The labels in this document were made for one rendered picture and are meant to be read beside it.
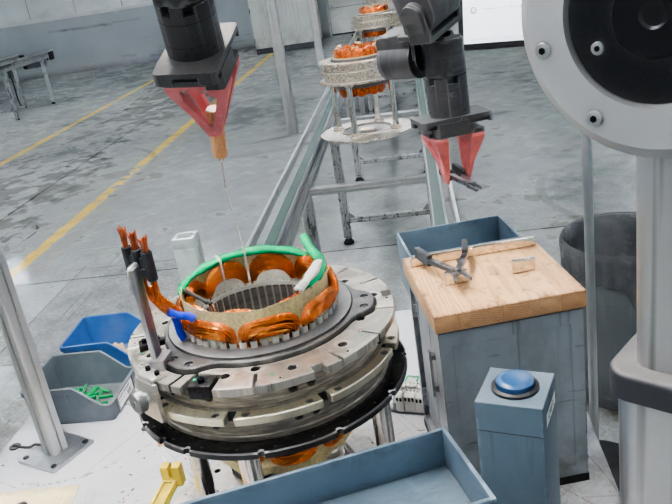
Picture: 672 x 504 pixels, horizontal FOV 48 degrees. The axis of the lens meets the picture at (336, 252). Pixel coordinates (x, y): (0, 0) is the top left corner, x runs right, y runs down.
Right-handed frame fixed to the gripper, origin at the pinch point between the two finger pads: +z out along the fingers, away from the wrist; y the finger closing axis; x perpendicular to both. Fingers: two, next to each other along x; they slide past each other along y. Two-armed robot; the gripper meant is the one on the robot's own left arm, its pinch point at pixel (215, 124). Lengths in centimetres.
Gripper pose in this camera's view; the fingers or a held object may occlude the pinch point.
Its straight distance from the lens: 83.6
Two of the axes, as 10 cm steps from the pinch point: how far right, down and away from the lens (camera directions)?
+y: -1.1, 6.9, -7.2
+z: 1.1, 7.3, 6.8
